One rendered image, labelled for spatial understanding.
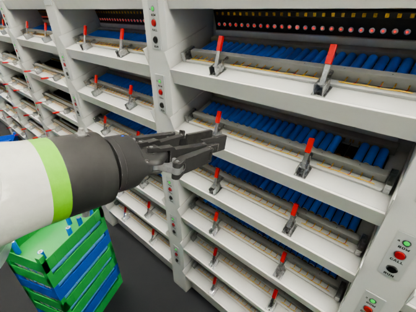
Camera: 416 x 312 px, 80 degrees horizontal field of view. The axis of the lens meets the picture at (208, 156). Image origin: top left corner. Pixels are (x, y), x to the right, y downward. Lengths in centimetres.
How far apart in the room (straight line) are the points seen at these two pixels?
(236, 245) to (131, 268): 81
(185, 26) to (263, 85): 33
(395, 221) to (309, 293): 39
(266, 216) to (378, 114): 42
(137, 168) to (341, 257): 57
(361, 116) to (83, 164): 46
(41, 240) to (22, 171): 96
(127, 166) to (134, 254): 137
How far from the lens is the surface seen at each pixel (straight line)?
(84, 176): 28
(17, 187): 27
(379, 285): 73
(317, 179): 63
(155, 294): 149
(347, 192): 62
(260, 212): 79
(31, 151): 28
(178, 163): 33
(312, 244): 75
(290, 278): 90
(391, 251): 65
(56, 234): 122
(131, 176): 32
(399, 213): 60
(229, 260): 113
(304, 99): 55
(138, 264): 162
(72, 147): 29
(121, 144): 32
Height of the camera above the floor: 126
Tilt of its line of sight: 30 degrees down
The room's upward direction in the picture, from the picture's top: straight up
